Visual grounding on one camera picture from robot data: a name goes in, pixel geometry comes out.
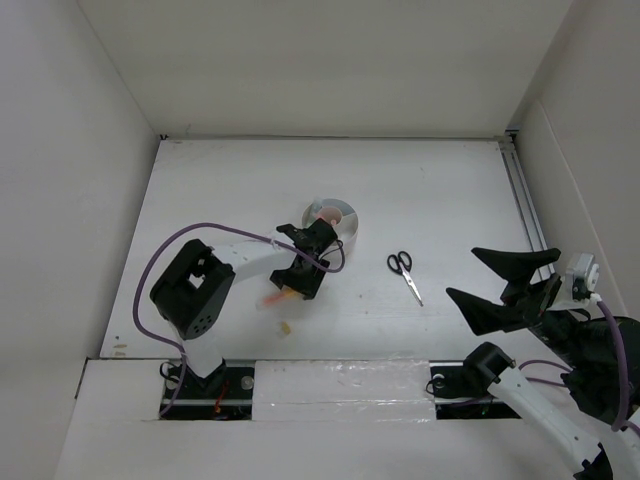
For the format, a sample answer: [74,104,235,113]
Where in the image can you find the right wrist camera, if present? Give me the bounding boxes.
[553,252,600,310]

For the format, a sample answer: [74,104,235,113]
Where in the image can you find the orange yellow highlighter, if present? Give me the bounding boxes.
[255,291,297,310]

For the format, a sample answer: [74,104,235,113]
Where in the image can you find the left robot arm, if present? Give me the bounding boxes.
[150,220,341,397]

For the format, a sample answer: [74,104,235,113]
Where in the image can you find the red pink pen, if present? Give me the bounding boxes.
[317,206,342,225]

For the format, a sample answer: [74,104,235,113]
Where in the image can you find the white round divided organizer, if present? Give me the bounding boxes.
[301,197,359,256]

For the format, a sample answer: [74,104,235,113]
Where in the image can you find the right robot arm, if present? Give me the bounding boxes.
[425,247,639,479]

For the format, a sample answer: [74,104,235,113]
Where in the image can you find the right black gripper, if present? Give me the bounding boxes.
[445,243,591,366]

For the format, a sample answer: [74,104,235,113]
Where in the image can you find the clear tape sheet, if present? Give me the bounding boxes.
[252,359,436,424]

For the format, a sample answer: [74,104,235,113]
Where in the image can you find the aluminium rail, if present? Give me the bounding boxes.
[496,130,547,251]

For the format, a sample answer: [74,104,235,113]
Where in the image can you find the black handled scissors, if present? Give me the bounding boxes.
[386,250,424,307]

